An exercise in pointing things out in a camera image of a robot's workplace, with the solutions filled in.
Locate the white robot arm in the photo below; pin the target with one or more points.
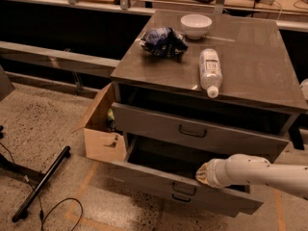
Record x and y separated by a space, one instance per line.
240 169

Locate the grey metal rail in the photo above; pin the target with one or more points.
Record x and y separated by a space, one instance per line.
64 60

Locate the grey top drawer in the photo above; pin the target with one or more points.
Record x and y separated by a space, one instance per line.
196 134

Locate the black metal stand leg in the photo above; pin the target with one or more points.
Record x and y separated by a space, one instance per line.
22 211

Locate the open cardboard box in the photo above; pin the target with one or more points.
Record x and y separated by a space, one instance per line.
101 143

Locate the crumpled blue chip bag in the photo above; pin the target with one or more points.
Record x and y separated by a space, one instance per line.
163 42

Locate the white ceramic bowl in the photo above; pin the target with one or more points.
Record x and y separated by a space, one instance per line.
195 26

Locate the clear plastic water bottle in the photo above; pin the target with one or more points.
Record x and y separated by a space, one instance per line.
210 72

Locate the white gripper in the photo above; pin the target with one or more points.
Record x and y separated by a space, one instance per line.
216 173

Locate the grey bottom drawer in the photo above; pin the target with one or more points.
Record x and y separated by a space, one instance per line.
183 203

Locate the grey drawer cabinet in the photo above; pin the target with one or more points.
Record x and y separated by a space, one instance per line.
259 91

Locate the grey drawer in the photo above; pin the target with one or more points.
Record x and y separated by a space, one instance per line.
183 203
161 168
196 134

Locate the green item in box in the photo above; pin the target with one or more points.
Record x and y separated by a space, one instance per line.
111 120

